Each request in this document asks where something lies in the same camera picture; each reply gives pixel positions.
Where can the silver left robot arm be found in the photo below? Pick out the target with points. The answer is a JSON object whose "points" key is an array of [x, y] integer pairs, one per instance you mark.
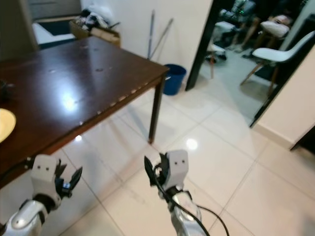
{"points": [[29, 216]]}

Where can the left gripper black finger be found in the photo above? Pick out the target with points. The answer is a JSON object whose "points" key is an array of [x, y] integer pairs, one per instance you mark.
{"points": [[60, 169], [76, 178]]}

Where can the cardboard box with clutter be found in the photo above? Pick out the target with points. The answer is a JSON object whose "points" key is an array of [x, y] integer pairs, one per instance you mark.
{"points": [[98, 30]]}

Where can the blue broom pole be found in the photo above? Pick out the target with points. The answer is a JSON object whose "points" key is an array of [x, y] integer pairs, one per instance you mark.
{"points": [[150, 34]]}

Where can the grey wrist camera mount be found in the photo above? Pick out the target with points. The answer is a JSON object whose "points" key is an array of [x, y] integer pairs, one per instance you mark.
{"points": [[44, 177], [178, 169]]}

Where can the dark grey cup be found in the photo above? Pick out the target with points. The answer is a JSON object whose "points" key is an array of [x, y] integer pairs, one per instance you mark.
{"points": [[2, 89]]}

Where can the grey broom pole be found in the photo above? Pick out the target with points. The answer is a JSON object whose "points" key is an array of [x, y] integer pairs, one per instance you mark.
{"points": [[163, 37]]}

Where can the dark brown wooden table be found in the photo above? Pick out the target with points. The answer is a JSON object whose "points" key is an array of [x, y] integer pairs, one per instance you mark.
{"points": [[78, 78]]}

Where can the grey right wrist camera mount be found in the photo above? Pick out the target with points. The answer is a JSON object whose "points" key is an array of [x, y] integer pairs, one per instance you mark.
{"points": [[178, 169]]}

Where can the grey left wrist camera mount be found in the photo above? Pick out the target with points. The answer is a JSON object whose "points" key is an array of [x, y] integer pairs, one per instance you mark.
{"points": [[44, 177]]}

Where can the blue plastic bucket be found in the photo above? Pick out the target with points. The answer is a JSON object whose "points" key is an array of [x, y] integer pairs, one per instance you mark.
{"points": [[174, 78]]}

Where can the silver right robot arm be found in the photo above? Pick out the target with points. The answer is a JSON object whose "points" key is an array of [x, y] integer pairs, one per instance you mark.
{"points": [[187, 219]]}

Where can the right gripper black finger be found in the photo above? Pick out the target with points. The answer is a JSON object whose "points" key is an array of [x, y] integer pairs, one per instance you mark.
{"points": [[165, 161], [152, 171]]}

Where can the small white stool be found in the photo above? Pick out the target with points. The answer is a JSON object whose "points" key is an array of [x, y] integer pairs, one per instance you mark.
{"points": [[215, 50]]}

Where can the pale yellow plate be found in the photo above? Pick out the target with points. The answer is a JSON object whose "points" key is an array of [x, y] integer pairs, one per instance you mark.
{"points": [[6, 124]]}

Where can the white chair with wooden legs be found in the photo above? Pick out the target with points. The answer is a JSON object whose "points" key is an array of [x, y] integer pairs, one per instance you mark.
{"points": [[278, 53]]}

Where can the black door frame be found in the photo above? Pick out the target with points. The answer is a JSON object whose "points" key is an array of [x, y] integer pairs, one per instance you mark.
{"points": [[204, 44]]}

